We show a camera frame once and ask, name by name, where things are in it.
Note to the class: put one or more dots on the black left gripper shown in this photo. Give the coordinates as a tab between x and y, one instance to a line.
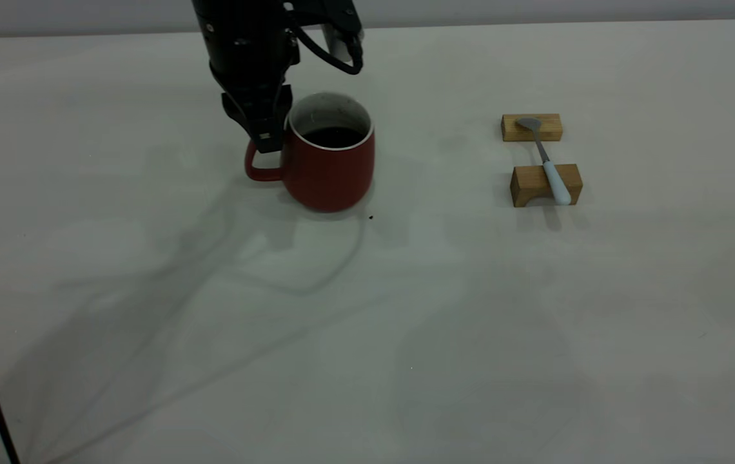
248	61

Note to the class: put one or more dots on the red ceramic mug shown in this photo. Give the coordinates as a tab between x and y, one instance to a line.
335	177

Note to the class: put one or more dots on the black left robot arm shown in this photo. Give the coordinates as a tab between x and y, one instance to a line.
238	13

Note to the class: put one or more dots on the arched wooden block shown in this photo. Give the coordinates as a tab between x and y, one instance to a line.
525	180

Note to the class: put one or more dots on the flat wooden block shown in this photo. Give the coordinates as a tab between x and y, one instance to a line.
551	129

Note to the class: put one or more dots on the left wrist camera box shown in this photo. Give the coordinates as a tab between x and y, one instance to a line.
332	13

